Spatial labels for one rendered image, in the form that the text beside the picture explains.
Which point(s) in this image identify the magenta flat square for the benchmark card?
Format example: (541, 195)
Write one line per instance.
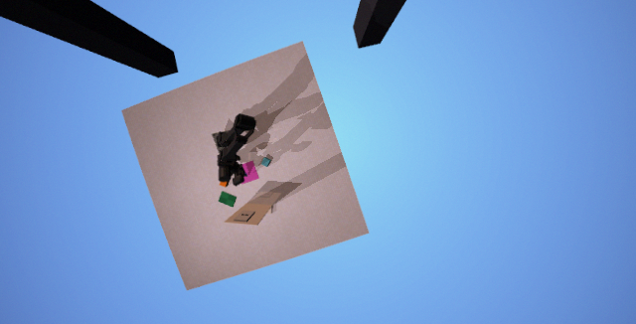
(250, 171)

